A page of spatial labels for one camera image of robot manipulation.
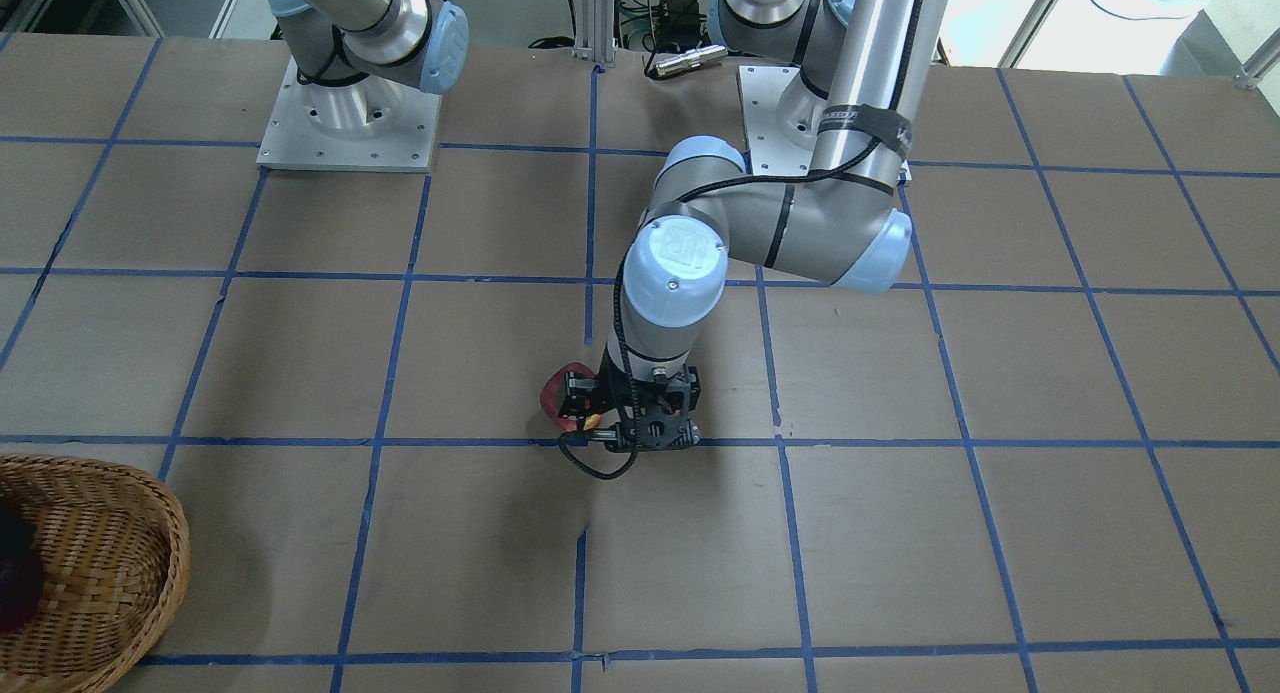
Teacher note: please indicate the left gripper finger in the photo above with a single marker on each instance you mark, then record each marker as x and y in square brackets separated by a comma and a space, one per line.
[684, 391]
[580, 401]

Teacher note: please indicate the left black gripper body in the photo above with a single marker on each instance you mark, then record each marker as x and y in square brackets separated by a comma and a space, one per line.
[577, 394]

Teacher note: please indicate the bright red apple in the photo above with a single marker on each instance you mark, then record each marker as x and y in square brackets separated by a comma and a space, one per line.
[555, 400]

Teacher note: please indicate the dark red apple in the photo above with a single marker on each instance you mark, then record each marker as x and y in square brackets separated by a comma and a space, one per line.
[22, 572]

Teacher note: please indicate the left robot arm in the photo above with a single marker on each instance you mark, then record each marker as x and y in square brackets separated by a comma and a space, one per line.
[708, 209]

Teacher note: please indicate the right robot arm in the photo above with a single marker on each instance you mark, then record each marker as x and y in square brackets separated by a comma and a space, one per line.
[356, 60]

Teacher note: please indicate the wicker basket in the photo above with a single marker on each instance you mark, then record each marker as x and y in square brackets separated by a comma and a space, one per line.
[116, 556]

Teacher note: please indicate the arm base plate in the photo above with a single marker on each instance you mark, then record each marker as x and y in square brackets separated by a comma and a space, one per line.
[781, 116]
[371, 126]

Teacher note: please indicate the aluminium frame post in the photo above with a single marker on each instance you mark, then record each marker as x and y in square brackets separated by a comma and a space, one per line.
[594, 38]

